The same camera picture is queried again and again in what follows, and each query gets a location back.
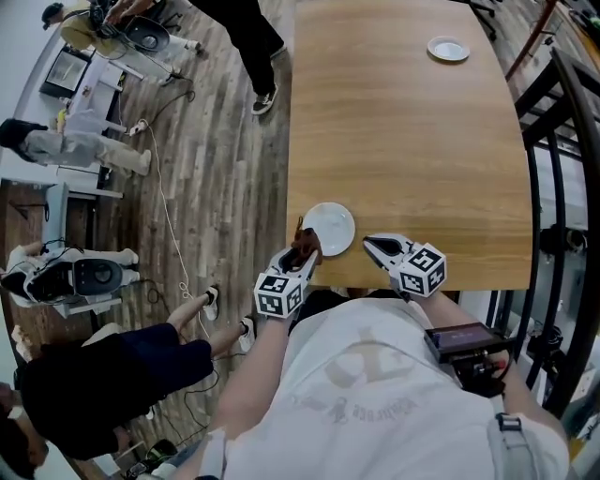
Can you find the white desk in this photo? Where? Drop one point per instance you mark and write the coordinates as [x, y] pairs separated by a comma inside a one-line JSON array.
[[57, 211]]

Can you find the person's white t-shirt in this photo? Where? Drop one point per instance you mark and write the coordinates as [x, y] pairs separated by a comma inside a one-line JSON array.
[[375, 398]]

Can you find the white power strip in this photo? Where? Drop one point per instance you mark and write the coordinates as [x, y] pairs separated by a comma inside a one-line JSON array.
[[139, 126]]

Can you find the person's right forearm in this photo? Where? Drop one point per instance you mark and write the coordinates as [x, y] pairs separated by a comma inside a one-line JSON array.
[[450, 311]]

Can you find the white side table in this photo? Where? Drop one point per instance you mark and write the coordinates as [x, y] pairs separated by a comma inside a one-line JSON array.
[[100, 75]]

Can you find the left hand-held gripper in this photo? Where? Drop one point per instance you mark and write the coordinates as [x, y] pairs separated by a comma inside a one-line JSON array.
[[279, 295]]

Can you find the black screen device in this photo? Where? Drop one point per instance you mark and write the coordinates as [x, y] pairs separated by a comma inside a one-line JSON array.
[[464, 337]]

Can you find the grey white rounded device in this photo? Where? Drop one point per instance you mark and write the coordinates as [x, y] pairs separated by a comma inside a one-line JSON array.
[[145, 33], [94, 276]]

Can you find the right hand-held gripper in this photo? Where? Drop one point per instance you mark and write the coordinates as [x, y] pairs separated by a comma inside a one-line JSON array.
[[422, 272]]

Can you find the person's left forearm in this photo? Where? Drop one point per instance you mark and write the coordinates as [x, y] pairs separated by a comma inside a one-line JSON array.
[[253, 356]]

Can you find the black office chair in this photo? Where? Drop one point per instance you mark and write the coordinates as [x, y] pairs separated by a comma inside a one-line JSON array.
[[480, 5]]

